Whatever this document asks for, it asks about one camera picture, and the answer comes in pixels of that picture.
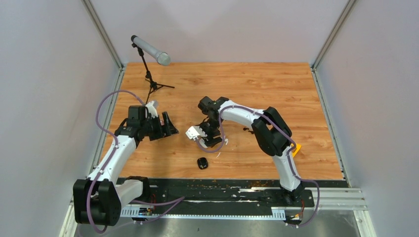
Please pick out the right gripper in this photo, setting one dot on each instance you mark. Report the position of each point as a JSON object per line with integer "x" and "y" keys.
{"x": 208, "y": 142}

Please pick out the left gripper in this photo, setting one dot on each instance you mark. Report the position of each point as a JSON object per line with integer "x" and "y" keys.
{"x": 163, "y": 131}

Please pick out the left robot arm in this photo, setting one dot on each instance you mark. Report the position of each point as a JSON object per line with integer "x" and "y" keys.
{"x": 97, "y": 198}

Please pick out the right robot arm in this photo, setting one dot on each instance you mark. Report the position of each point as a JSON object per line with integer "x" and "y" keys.
{"x": 270, "y": 130}

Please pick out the black earbud charging case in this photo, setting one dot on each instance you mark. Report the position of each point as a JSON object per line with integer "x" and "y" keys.
{"x": 202, "y": 163}

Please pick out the silver microphone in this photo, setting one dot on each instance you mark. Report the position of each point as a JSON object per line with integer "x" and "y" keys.
{"x": 161, "y": 57}

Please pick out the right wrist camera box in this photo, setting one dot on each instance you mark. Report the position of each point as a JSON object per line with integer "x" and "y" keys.
{"x": 195, "y": 133}

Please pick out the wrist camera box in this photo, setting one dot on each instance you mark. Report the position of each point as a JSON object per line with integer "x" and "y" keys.
{"x": 195, "y": 133}
{"x": 152, "y": 109}

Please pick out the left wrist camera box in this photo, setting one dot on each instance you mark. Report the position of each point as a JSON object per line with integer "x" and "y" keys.
{"x": 152, "y": 109}

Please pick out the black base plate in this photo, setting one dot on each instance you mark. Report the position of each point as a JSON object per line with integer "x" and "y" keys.
{"x": 232, "y": 195}

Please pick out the yellow triangular plastic frame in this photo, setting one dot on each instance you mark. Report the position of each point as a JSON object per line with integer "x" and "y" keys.
{"x": 296, "y": 150}

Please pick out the perforated metal rail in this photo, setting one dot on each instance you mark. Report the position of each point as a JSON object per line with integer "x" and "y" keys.
{"x": 137, "y": 212}

